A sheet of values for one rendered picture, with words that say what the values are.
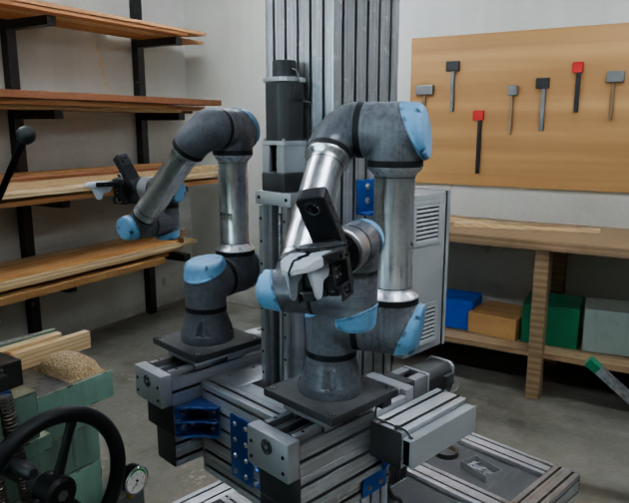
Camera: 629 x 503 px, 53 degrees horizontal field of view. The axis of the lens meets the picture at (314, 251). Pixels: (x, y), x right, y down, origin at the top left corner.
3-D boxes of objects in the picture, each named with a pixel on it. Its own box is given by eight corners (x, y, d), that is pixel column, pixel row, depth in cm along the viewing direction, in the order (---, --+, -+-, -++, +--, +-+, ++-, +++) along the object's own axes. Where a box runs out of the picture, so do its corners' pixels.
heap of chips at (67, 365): (70, 383, 128) (69, 366, 127) (31, 368, 136) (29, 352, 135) (107, 369, 135) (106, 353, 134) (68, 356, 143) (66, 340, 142)
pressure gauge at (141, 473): (127, 508, 135) (125, 474, 133) (116, 502, 137) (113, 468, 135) (150, 494, 140) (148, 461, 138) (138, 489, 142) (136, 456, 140)
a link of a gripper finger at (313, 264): (315, 308, 80) (338, 290, 88) (310, 262, 79) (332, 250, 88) (294, 309, 81) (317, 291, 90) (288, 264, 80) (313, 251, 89)
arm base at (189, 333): (213, 325, 191) (212, 293, 189) (244, 337, 180) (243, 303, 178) (170, 336, 181) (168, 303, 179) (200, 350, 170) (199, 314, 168)
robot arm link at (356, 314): (323, 317, 118) (323, 260, 116) (382, 323, 114) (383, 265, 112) (310, 330, 111) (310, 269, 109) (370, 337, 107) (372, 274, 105)
